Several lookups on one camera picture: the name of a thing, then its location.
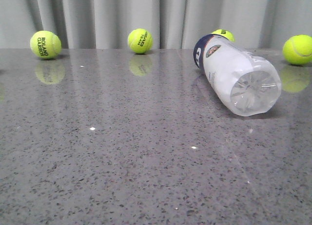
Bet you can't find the white blue tennis ball can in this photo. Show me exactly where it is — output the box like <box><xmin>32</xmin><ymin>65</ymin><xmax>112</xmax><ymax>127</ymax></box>
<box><xmin>193</xmin><ymin>34</ymin><xmax>281</xmax><ymax>117</ymax></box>

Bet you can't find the Head Team tennis ball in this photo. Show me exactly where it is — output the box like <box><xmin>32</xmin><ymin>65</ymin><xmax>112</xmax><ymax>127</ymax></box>
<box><xmin>128</xmin><ymin>28</ymin><xmax>153</xmax><ymax>54</ymax></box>

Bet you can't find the Wilson yellow tennis ball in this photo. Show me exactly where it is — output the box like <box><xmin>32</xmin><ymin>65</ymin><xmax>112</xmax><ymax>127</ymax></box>
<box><xmin>212</xmin><ymin>29</ymin><xmax>235</xmax><ymax>42</ymax></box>

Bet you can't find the Roland Garros tennis ball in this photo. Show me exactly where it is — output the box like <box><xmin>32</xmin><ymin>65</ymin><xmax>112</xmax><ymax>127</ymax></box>
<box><xmin>30</xmin><ymin>31</ymin><xmax>62</xmax><ymax>59</ymax></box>

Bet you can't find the plain yellow tennis ball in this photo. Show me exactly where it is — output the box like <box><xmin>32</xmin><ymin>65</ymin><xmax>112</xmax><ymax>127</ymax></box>
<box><xmin>282</xmin><ymin>35</ymin><xmax>312</xmax><ymax>65</ymax></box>

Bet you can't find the grey pleated curtain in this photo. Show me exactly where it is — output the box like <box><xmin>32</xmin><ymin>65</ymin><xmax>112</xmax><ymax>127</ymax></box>
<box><xmin>0</xmin><ymin>0</ymin><xmax>312</xmax><ymax>49</ymax></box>

